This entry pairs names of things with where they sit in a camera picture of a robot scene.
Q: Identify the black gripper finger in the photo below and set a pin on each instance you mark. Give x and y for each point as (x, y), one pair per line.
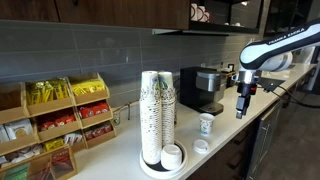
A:
(247, 103)
(240, 108)

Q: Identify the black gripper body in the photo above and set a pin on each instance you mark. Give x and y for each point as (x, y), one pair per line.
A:
(247, 89)

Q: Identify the white plastic cup lid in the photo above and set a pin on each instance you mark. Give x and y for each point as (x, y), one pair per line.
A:
(200, 146)

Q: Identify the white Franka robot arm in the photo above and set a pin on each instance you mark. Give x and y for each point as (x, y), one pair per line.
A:
(283, 43)

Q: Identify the pile of white lids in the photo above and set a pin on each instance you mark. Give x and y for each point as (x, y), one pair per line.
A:
(171, 158)

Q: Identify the round white tray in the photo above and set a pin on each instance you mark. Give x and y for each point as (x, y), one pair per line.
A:
(156, 171)

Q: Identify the wooden base cabinet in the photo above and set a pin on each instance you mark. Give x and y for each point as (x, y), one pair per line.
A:
(260, 143)

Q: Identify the black Keurig coffee machine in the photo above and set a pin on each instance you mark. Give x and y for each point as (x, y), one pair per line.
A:
(191, 90)

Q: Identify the shorter patterned paper cup stack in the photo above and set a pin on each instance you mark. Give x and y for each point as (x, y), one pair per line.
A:
(168, 113)

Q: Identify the white mug with red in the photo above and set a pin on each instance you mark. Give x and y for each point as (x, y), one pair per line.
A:
(207, 16)
(200, 13)
(193, 12)

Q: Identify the tall patterned paper cup stack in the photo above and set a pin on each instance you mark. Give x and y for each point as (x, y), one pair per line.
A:
(150, 120)

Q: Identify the red tea packets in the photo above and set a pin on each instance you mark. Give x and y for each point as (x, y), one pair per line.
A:
(98, 131)
(56, 120)
(94, 109)

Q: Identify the dark wooden upper cabinet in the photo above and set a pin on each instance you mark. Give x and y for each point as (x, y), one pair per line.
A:
(116, 11)

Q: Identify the yellow tea packets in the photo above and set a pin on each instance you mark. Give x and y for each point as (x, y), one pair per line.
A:
(87, 87)
(46, 90)

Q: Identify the white sugar packets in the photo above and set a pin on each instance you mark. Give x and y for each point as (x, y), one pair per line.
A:
(73, 138)

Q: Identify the wooden tiered packet organizer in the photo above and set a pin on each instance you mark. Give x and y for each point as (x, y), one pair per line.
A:
(53, 106)

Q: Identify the yellow packet box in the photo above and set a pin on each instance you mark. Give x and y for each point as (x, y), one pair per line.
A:
(54, 144)

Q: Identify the wooden display box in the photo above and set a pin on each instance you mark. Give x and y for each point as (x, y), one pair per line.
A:
(43, 166)

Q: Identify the assorted pale packets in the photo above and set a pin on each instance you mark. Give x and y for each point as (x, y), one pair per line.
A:
(23, 152)

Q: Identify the white tea packet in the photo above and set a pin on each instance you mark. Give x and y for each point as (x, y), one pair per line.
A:
(18, 129)

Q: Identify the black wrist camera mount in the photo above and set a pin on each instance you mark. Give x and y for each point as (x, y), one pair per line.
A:
(270, 84)

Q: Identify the open wall shelf unit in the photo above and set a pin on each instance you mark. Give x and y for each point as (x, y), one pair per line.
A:
(230, 15)

